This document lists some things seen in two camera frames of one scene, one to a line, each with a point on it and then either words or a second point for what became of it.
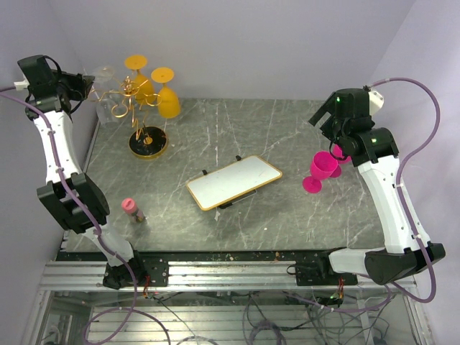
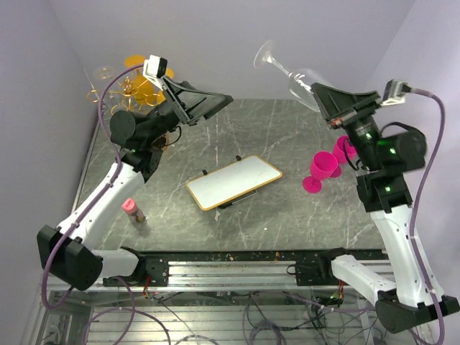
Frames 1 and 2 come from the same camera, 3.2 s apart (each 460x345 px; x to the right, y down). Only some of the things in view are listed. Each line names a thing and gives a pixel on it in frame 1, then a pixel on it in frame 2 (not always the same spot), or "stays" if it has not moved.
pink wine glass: (324, 164) stays
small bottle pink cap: (129, 206) stays
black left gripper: (83, 82) -> (190, 104)
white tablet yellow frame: (231, 182) stays
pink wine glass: (338, 152) stays
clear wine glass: (108, 110) -> (300, 81)
